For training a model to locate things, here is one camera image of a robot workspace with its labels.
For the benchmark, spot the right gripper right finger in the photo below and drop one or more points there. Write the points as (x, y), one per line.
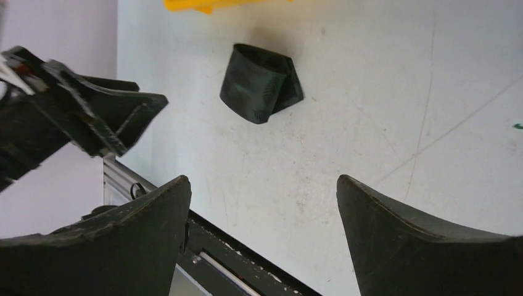
(397, 249)

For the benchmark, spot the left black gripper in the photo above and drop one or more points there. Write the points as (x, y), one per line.
(116, 112)

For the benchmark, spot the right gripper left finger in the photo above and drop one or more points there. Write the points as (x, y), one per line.
(129, 250)

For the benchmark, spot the dark green leaf tie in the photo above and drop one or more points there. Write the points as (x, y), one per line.
(259, 83)

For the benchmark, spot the yellow plastic bin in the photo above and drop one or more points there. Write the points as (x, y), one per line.
(204, 6)

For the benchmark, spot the aluminium frame rail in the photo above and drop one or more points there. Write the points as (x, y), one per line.
(122, 184)

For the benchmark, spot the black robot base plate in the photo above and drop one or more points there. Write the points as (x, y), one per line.
(222, 265)

